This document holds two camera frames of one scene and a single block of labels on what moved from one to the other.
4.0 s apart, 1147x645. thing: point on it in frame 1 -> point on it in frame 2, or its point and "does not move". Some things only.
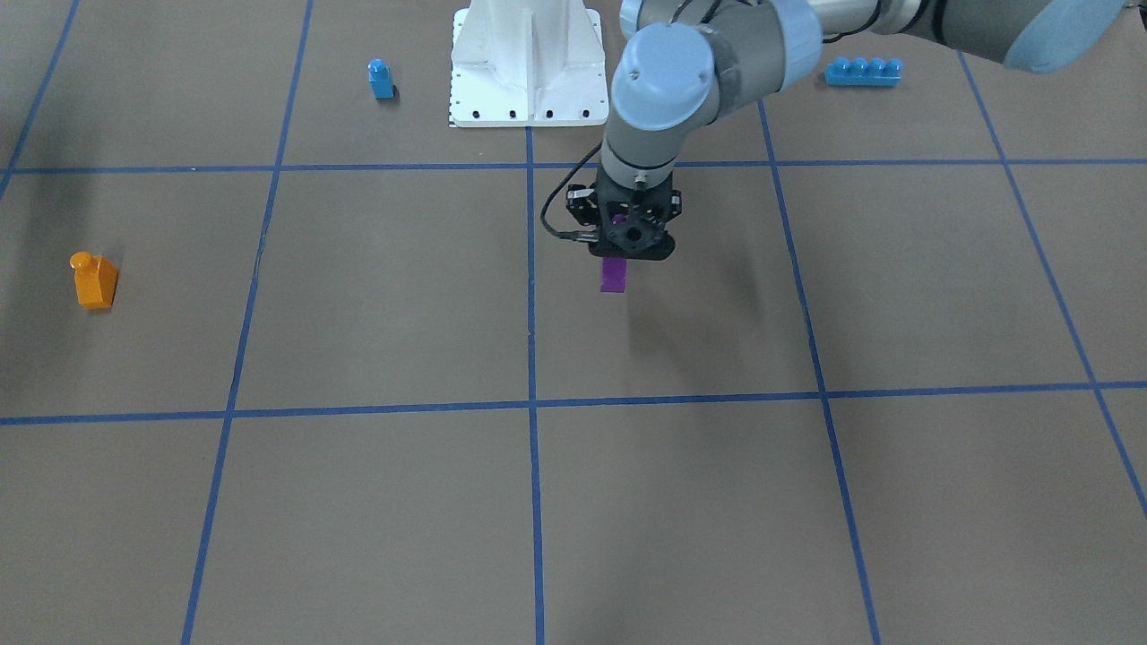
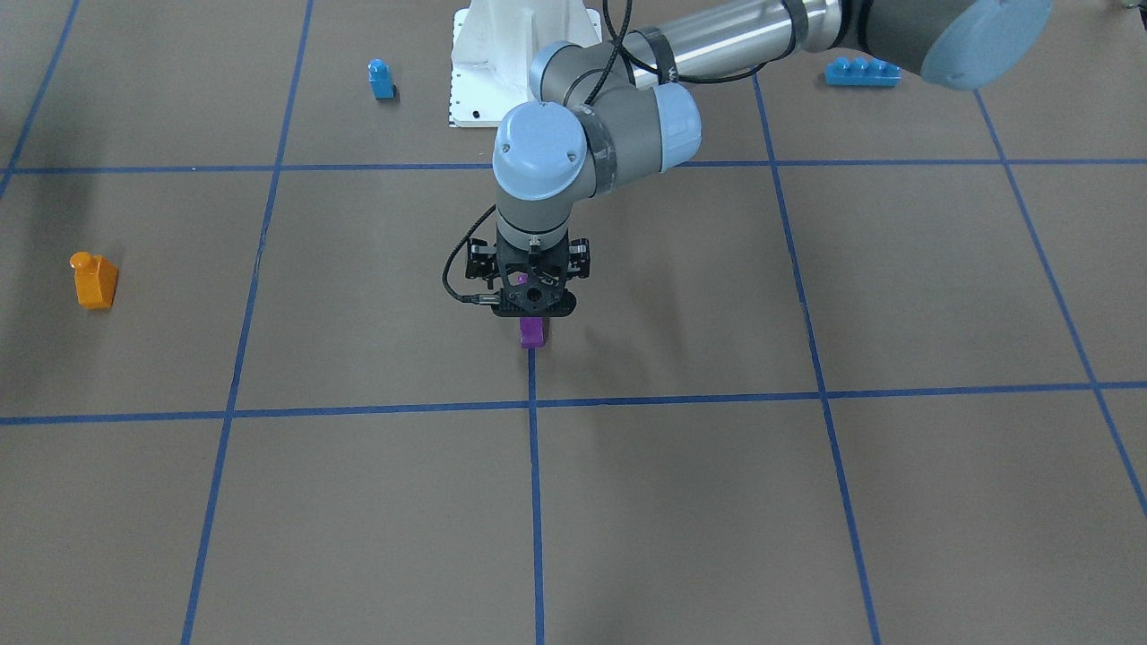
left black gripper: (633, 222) -> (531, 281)
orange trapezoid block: (95, 278) does not move
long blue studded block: (861, 72) does not move
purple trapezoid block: (613, 274) -> (531, 328)
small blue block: (379, 76) does not move
